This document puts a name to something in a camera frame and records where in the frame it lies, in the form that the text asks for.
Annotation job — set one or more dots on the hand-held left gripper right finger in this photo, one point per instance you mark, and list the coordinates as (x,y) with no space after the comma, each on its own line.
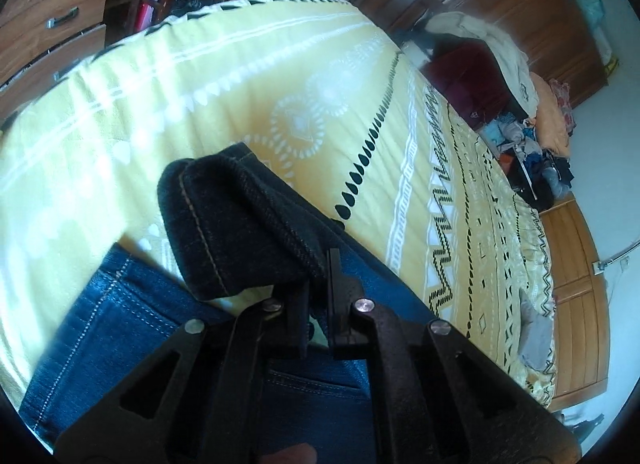
(342,314)

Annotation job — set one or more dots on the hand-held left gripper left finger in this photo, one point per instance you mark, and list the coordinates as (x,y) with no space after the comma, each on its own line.
(292,324)

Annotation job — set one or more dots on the dark blue denim pants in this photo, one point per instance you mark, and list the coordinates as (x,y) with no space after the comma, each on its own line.
(225,224)

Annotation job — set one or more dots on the person's left hand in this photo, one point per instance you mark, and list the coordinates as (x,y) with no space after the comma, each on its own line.
(290,455)

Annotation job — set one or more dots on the grey folded cloth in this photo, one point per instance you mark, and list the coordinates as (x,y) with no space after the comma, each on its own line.
(537,339)

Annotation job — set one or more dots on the wooden headboard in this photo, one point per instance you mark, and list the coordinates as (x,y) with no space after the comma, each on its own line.
(580,294)

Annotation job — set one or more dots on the pile of mixed clothes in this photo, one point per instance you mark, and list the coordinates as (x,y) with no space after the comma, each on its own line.
(535,154)

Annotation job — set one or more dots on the yellow patterned blanket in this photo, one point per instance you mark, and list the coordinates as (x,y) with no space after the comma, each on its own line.
(250,69)

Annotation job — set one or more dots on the maroon cloth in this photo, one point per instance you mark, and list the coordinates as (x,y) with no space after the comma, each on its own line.
(465,79)

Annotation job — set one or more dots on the orange quilt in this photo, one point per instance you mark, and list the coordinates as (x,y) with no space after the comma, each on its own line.
(550,119)

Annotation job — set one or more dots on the red floral quilt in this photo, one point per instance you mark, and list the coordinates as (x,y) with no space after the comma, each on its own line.
(562,99)

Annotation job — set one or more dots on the wooden wardrobe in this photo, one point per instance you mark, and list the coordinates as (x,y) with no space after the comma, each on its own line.
(525,4)

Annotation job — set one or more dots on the teal plastic bag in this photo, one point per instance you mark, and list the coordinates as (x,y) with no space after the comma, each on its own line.
(587,4)

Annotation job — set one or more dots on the white wall outlet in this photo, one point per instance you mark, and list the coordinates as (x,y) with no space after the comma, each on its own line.
(599,266)

